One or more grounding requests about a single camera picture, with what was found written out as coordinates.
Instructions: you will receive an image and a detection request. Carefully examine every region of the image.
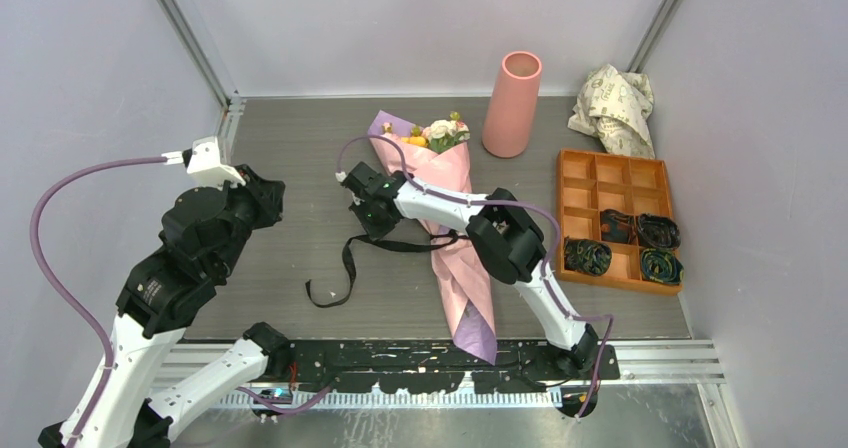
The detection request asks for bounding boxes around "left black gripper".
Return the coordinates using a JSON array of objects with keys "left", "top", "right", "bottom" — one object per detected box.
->
[{"left": 212, "top": 162, "right": 287, "bottom": 276}]

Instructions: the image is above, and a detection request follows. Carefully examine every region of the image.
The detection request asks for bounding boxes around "black ribbon with gold text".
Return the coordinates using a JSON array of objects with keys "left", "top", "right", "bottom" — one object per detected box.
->
[{"left": 304, "top": 229, "right": 462, "bottom": 310}]

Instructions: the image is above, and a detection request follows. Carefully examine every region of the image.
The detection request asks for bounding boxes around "pink flower bouquet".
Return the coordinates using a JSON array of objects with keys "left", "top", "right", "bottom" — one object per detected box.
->
[{"left": 367, "top": 110, "right": 498, "bottom": 367}]

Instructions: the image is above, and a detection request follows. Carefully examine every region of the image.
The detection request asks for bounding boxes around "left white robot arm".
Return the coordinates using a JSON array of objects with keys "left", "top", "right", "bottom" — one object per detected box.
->
[{"left": 38, "top": 164, "right": 293, "bottom": 447}]

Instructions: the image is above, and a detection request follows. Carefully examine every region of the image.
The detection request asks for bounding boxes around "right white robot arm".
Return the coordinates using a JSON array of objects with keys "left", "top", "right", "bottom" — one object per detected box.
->
[{"left": 336, "top": 162, "right": 599, "bottom": 379}]

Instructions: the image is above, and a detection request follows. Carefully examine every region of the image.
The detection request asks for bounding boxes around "pink cylindrical vase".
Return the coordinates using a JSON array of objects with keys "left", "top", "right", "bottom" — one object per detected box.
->
[{"left": 482, "top": 51, "right": 543, "bottom": 158}]

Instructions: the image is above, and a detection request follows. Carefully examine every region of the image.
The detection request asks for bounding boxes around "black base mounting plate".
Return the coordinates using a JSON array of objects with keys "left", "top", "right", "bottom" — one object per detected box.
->
[{"left": 245, "top": 340, "right": 620, "bottom": 418}]

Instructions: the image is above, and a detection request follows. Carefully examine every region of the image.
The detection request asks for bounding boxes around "orange compartment tray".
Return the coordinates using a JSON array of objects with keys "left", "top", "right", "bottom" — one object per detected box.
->
[{"left": 555, "top": 149, "right": 683, "bottom": 296}]

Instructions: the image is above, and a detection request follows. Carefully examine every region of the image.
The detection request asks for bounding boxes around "dark rolled ribbon in tray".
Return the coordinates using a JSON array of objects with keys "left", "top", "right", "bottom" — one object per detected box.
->
[{"left": 600, "top": 209, "right": 637, "bottom": 244}]

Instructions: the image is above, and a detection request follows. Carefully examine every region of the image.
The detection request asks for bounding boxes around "crumpled printed paper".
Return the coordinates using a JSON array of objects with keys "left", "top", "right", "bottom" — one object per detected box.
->
[{"left": 567, "top": 64, "right": 656, "bottom": 159}]

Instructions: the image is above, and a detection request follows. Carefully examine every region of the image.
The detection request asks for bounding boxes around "black rolled ribbon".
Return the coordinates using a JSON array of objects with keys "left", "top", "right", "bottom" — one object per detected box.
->
[{"left": 635, "top": 213, "right": 681, "bottom": 250}]

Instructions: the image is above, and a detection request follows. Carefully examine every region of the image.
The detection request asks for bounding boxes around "dark green rolled ribbon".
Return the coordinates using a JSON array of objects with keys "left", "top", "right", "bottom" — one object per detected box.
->
[{"left": 640, "top": 248, "right": 684, "bottom": 286}]

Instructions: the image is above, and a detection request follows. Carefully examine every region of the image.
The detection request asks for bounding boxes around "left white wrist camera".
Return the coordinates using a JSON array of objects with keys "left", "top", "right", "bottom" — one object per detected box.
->
[{"left": 162, "top": 136, "right": 247, "bottom": 190}]

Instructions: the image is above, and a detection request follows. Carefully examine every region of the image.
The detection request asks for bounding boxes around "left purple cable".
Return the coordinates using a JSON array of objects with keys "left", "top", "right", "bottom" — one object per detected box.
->
[{"left": 29, "top": 156, "right": 336, "bottom": 448}]

